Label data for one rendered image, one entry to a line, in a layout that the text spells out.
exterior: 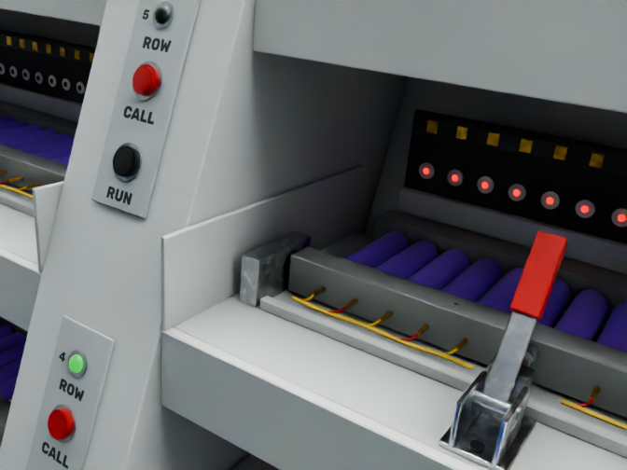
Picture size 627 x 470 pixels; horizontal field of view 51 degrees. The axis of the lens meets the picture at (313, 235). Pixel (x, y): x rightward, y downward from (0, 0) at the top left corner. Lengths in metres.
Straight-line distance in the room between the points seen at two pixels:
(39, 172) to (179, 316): 0.22
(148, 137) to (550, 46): 0.19
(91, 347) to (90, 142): 0.11
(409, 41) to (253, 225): 0.14
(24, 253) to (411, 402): 0.25
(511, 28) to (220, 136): 0.14
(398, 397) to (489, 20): 0.16
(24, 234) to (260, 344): 0.20
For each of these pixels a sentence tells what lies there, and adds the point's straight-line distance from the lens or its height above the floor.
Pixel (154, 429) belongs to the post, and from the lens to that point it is 0.37.
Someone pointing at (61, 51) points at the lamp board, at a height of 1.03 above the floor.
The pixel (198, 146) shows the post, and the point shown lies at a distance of 0.33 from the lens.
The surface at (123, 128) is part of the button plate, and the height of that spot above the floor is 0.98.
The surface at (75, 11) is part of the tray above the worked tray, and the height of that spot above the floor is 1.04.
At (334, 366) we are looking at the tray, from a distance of 0.31.
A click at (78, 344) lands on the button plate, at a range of 0.38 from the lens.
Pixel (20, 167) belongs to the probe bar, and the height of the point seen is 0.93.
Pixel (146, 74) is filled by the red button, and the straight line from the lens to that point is 0.35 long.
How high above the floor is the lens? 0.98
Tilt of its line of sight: 5 degrees down
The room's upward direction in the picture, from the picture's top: 15 degrees clockwise
